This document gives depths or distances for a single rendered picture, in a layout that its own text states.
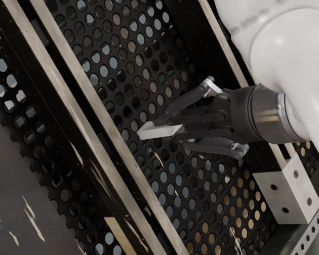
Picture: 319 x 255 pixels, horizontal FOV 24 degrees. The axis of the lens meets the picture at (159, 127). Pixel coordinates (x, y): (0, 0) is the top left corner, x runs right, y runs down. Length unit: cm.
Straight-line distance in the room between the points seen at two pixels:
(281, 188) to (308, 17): 68
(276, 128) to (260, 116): 3
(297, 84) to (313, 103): 3
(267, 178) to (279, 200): 5
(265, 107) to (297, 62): 22
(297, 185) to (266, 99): 49
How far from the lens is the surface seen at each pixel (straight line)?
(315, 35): 75
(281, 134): 94
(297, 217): 143
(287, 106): 91
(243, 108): 96
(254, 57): 76
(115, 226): 112
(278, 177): 138
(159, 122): 110
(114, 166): 106
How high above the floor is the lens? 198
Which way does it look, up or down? 42 degrees down
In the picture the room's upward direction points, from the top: straight up
